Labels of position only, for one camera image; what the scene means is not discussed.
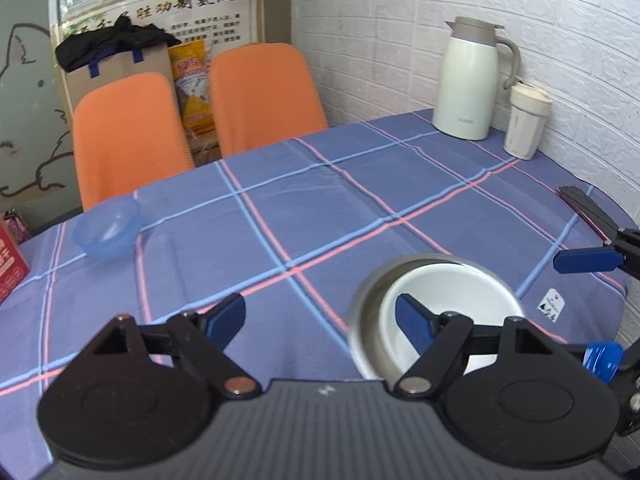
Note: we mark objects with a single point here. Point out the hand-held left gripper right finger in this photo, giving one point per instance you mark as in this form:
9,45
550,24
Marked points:
412,322

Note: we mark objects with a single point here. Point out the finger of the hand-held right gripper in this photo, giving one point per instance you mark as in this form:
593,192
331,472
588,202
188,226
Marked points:
602,360
585,261

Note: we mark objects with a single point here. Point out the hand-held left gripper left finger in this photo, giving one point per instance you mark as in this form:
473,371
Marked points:
225,317

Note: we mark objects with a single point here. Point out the white ceramic bowl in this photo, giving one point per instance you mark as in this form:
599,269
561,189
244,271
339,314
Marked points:
460,290

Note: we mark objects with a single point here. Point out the white cloth tag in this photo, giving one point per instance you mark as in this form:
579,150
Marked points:
550,303

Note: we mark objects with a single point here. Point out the blue plaid tablecloth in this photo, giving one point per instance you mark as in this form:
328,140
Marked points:
350,200

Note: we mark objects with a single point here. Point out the clear blue plastic bowl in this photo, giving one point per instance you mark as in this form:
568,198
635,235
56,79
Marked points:
105,235

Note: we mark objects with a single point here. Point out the cream tumbler cup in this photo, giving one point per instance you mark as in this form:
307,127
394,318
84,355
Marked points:
525,125

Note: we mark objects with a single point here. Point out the orange chair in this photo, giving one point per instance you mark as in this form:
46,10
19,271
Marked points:
265,100
130,135

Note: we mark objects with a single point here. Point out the white thermos jug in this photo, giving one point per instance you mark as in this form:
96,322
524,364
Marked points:
465,90

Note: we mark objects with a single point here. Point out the red biscuit box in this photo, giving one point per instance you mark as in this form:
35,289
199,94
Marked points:
10,270

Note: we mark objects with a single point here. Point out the yellow snack bag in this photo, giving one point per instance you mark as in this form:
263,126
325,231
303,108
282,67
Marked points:
192,90

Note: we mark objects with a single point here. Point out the cardboard box with black cloth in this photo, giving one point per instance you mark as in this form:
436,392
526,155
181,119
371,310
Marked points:
117,67

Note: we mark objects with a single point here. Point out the cat outline window decal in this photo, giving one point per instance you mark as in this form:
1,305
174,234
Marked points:
30,110

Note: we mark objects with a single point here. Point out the black cloth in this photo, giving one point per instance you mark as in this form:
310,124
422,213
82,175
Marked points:
115,40

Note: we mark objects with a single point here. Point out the wood framed sign board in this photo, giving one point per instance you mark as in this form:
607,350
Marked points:
215,10

